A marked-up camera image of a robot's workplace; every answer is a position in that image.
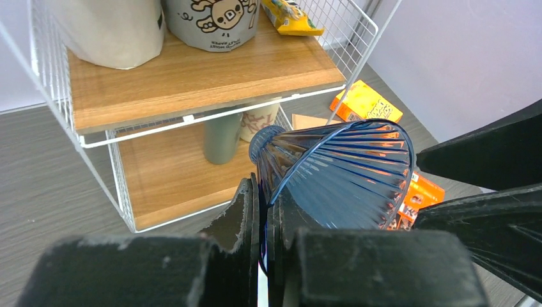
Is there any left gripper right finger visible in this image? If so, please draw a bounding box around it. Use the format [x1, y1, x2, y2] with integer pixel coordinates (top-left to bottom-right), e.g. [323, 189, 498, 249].
[267, 193, 490, 306]

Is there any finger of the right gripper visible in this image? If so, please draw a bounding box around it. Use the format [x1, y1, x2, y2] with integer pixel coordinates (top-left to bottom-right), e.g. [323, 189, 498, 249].
[417, 100, 541, 191]
[414, 184, 541, 301]

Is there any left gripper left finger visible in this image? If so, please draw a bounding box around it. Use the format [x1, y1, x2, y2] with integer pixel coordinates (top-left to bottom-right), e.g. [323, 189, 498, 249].
[17, 175, 258, 306]

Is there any blue plastic funnel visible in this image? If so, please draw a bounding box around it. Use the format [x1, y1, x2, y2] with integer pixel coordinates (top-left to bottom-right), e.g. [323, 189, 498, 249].
[248, 119, 416, 276]

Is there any brown paper coffee filter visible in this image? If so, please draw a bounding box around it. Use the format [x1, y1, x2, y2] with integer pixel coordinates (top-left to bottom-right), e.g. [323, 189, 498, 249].
[292, 114, 328, 130]

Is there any orange snack packet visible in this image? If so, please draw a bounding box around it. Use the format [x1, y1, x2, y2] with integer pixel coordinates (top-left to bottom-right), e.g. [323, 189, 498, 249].
[387, 172, 445, 231]

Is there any grey green squeeze bottle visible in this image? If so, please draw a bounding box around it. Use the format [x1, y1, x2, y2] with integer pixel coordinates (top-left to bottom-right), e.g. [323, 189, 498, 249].
[204, 113, 243, 164]

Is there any orange yellow box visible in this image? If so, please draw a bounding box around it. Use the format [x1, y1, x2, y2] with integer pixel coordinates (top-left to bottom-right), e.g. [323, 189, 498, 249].
[330, 80, 403, 123]

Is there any cream printed squeeze bottle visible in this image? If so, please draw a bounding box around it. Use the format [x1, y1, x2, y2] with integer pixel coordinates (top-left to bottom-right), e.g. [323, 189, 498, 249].
[240, 103, 280, 142]

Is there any white jug on shelf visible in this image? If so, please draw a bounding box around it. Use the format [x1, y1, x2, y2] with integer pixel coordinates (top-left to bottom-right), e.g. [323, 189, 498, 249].
[45, 0, 166, 70]

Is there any cartoon printed round tin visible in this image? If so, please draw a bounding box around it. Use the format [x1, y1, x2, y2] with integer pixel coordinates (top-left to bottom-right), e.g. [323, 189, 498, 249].
[161, 0, 260, 52]

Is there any yellow snack packet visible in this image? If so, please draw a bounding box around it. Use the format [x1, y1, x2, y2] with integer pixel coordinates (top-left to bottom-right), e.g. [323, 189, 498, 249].
[261, 0, 325, 36]

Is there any white wire wooden shelf rack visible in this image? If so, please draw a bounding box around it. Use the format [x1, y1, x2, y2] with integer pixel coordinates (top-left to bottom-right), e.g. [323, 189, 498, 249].
[1, 1, 385, 233]

